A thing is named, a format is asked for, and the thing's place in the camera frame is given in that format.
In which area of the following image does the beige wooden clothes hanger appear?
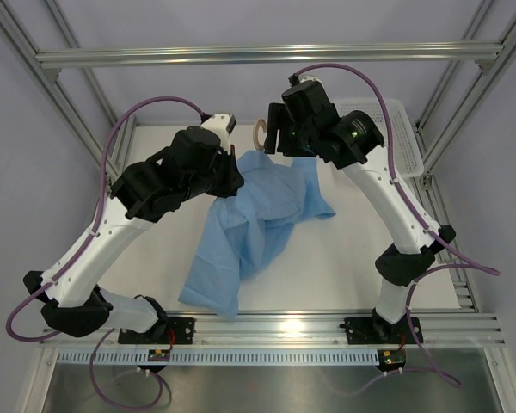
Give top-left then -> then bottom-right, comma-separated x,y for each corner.
252,119 -> 267,151

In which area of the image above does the blue button-up shirt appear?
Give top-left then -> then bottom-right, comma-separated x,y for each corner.
179,151 -> 335,318

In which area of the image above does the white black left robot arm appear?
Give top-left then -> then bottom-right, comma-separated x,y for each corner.
23,119 -> 244,343

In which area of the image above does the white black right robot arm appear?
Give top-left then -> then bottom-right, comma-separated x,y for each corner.
264,80 -> 456,343

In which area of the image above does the white perforated plastic basket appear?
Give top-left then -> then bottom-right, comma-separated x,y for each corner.
334,97 -> 424,181

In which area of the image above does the aluminium top crossbar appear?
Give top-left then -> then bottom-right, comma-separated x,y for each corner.
35,40 -> 504,69

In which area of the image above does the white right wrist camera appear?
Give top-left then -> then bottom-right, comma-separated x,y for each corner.
288,73 -> 323,87

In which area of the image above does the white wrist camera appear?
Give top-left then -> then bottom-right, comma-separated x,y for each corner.
200,113 -> 237,151
288,73 -> 323,87

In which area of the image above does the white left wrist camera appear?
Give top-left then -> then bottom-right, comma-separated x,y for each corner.
200,113 -> 237,151

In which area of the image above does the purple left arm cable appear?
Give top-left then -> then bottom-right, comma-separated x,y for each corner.
4,96 -> 207,408

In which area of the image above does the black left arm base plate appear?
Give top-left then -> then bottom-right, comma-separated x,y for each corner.
118,317 -> 195,345

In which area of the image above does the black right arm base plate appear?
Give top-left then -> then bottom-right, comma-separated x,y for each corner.
339,316 -> 424,345

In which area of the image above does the white slotted cable duct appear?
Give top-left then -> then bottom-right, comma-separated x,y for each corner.
57,348 -> 379,367

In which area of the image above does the aluminium right frame strut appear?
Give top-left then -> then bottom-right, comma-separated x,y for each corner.
415,1 -> 516,176

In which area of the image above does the aluminium frame strut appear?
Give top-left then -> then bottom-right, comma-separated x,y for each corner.
415,1 -> 516,176
0,1 -> 137,180

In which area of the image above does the aluminium front rail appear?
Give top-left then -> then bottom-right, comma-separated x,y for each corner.
38,312 -> 507,348

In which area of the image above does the aluminium left frame strut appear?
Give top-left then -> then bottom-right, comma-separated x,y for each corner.
0,1 -> 137,180

